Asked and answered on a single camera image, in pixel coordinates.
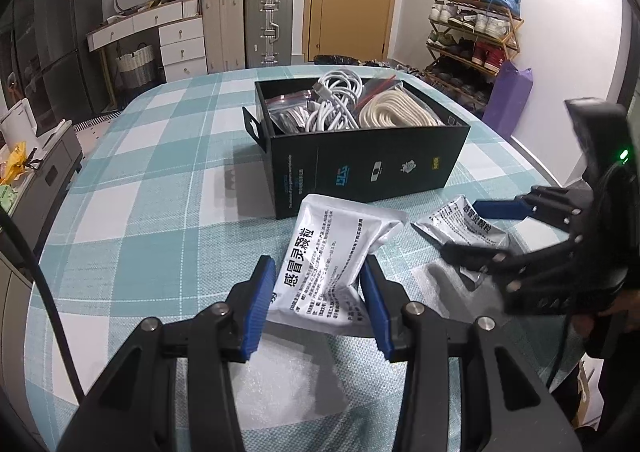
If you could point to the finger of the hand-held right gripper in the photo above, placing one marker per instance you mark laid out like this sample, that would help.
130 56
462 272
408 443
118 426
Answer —
500 208
480 257

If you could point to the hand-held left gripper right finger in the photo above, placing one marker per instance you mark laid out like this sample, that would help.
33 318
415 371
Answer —
377 312

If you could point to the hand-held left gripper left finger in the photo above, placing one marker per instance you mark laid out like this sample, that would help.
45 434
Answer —
257 302

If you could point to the white medicine sachet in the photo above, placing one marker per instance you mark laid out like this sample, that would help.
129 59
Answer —
325 257
450 227

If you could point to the black cardboard box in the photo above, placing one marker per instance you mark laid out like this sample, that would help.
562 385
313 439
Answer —
360 167

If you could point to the person's right hand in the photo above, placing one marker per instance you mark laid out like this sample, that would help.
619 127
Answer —
622 304

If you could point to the purple bag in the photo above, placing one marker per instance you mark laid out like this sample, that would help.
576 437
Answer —
507 97

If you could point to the teal plaid tablecloth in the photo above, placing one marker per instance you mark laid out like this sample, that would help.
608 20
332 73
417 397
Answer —
150 182

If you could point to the group of shoes on floor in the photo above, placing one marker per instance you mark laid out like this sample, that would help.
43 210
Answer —
400 67

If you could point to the wooden shoe rack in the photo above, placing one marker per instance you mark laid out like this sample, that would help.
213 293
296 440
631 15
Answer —
515 32

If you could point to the row of shoes on rack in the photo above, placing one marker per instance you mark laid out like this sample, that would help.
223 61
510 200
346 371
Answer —
487 22

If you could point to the trash bin with black bag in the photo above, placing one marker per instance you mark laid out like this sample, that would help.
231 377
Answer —
335 59

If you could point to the grey cabinet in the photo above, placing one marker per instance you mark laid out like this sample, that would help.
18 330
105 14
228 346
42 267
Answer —
45 182

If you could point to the woven laundry basket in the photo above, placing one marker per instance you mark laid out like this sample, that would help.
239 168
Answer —
137 69

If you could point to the white desk with drawers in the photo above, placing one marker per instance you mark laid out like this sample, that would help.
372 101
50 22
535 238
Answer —
182 47

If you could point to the silver suitcase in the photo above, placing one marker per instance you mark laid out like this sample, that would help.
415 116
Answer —
267 32

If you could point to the beige suitcase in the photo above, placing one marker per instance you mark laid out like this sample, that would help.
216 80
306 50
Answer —
225 32

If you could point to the yellow plastic bag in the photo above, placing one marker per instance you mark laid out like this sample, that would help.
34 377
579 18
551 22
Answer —
12 164

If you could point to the white plastic container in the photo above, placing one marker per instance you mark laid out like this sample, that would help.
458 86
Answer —
20 122

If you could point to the grey fridge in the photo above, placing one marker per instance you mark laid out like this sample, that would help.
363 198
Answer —
70 47

